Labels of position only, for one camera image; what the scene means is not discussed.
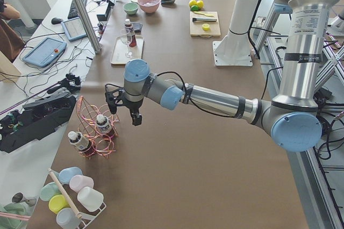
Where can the yellow plastic knife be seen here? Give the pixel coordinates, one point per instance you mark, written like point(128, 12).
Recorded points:
point(203, 14)

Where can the white plastic cup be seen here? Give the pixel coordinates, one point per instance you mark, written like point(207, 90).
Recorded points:
point(90, 198)

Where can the grey plastic cup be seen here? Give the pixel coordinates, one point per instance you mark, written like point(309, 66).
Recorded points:
point(66, 219)

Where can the pink bowl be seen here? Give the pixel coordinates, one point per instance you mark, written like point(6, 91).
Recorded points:
point(149, 6)

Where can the green plastic cup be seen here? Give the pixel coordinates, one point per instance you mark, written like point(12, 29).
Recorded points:
point(48, 191)

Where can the half lemon slice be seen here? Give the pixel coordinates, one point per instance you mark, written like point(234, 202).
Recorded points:
point(205, 27)

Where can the clear wine glass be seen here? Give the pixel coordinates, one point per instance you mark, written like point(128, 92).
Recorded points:
point(126, 39)

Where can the blue plastic cup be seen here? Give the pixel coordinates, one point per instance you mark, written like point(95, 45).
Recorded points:
point(66, 174)

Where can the green bowl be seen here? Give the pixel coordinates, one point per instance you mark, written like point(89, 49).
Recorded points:
point(131, 8)

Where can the tea bottle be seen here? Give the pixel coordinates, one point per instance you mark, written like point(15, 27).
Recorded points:
point(82, 144)
point(129, 26)
point(104, 127)

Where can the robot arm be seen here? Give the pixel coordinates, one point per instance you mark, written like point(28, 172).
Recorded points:
point(290, 117)

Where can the pink plastic cup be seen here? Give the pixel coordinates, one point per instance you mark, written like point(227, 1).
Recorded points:
point(78, 182)

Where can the copper wire bottle basket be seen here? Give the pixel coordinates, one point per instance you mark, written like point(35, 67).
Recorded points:
point(102, 144)

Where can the bamboo cutting board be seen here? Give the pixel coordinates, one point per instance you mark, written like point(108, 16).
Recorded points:
point(196, 28)

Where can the black computer mouse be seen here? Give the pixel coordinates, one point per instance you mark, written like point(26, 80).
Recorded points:
point(55, 21)

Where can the aluminium frame post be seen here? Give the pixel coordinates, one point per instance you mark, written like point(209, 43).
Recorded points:
point(88, 26)

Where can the steel jigger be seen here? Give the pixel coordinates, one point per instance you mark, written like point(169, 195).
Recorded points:
point(20, 198)

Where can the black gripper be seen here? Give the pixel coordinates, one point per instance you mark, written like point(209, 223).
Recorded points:
point(134, 107)

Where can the black keyboard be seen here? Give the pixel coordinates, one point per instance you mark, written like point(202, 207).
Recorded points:
point(73, 11)

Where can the yellow plastic cup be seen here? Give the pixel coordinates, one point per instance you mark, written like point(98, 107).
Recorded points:
point(57, 203)

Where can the steel muddler black tip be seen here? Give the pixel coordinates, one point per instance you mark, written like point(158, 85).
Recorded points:
point(209, 20)

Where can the blue teach pendant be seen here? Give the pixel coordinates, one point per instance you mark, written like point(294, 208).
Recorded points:
point(45, 52)
point(74, 29)

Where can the yellow lemon far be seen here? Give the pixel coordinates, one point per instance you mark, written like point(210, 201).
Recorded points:
point(192, 3)

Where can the cream rabbit tray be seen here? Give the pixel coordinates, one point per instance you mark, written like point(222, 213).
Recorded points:
point(118, 56)

